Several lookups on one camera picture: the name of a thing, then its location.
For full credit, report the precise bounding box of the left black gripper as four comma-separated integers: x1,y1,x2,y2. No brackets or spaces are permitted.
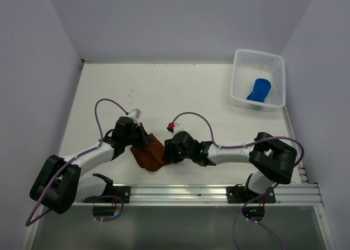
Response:
124,122,153,147

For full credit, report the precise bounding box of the brown towel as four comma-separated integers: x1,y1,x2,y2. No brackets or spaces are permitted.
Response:
130,133,166,172

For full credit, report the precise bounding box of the blue towel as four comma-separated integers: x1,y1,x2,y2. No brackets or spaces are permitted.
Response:
246,78,271,103

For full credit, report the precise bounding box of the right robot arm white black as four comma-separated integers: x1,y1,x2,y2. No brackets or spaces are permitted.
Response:
162,131,297,202

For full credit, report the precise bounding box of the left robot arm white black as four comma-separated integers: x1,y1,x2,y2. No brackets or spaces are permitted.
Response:
30,117,153,214

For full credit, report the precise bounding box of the white plastic basket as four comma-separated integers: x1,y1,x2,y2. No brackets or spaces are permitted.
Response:
230,49,286,111

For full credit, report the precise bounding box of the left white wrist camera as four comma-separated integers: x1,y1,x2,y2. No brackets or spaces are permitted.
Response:
127,108,142,124

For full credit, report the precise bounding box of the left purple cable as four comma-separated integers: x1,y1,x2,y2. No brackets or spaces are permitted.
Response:
25,98,130,227

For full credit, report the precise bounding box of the purple cable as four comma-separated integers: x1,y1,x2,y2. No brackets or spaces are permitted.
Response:
172,112,305,250
25,98,130,227

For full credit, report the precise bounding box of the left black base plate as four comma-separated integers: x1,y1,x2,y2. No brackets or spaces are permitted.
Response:
82,185,131,204

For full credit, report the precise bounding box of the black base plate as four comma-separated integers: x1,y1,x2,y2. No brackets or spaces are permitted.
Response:
226,184,276,204
82,185,131,204

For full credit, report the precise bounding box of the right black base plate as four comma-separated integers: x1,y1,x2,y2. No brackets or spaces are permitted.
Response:
226,184,276,204

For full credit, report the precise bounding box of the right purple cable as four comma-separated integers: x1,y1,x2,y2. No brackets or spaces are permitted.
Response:
172,112,305,250

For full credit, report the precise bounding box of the aluminium mounting rail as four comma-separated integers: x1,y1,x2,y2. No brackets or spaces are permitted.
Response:
129,184,323,206

